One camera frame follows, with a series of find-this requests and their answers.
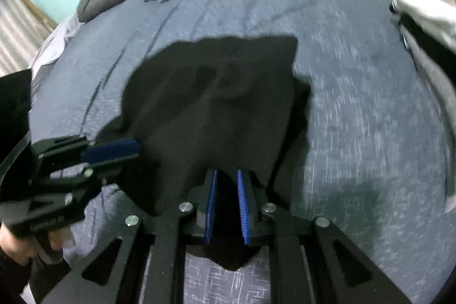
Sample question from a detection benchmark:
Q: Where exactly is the beige striped rug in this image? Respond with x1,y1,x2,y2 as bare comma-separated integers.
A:
0,0,54,77

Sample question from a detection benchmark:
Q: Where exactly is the blue patterned bed blanket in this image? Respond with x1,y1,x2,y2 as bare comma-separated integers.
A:
28,0,453,304

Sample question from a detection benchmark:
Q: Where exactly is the grey folded cloth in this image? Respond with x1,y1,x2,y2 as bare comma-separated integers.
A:
402,30,456,215

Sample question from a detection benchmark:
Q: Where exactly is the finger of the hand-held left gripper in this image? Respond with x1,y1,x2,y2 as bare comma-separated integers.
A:
32,134,142,170
21,162,123,220

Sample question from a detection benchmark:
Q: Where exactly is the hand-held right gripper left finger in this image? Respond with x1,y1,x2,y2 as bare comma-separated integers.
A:
41,169,219,304

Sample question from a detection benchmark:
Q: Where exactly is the black garment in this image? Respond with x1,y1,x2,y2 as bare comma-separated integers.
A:
98,35,312,271

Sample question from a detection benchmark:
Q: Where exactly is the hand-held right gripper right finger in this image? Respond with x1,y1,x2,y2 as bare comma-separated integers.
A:
237,169,410,304

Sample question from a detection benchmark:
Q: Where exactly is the wooden skirting board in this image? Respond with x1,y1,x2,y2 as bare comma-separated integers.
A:
19,0,59,32

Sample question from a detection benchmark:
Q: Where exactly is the person's left hand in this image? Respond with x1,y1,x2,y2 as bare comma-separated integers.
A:
0,224,76,267

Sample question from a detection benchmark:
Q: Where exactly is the white bed sheet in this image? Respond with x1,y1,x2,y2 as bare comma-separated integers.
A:
30,14,86,84

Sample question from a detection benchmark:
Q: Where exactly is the person's left forearm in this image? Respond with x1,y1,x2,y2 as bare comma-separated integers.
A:
0,250,72,304

